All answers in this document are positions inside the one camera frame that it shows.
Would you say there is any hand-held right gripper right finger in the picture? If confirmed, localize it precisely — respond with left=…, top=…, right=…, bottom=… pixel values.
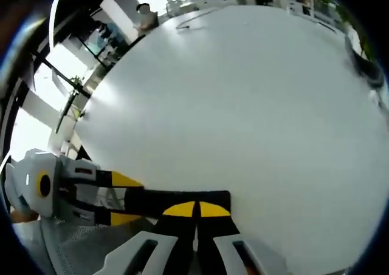
left=196, top=200, right=290, bottom=275

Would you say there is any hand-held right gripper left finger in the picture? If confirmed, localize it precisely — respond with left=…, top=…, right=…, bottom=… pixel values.
left=90, top=200, right=197, bottom=275

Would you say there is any black tripod stand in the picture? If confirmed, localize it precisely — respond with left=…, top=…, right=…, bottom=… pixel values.
left=31, top=52, right=92, bottom=134

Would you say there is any grey cloth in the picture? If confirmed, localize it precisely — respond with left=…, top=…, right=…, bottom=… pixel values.
left=344, top=34, right=384, bottom=89

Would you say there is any black cable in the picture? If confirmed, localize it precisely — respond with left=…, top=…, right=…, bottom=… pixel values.
left=175, top=8, right=215, bottom=32

